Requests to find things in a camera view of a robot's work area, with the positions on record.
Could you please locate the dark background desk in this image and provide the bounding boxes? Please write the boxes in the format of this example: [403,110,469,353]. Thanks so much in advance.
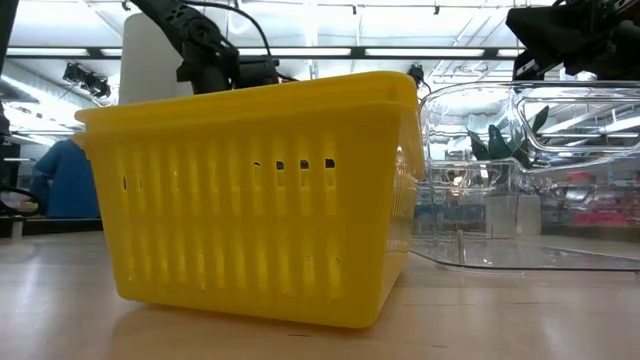
[0,214,104,239]

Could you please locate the yellow plastic basket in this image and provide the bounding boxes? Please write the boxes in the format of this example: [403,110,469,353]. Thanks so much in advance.
[74,70,426,151]
[72,102,426,330]

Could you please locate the clear plastic basket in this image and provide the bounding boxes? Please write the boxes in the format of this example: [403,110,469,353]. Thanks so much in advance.
[409,79,640,274]

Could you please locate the green plant in white pot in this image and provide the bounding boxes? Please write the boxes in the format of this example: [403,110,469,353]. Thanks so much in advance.
[467,104,551,236]

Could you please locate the person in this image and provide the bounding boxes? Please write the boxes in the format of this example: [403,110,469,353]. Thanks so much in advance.
[29,137,101,220]

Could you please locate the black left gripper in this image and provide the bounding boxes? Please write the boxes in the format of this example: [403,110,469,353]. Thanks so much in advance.
[177,47,281,96]

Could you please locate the black post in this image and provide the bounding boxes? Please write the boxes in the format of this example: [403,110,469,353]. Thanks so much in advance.
[0,0,20,76]

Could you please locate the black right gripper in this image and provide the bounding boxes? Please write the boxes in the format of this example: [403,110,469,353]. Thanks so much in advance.
[505,0,640,81]

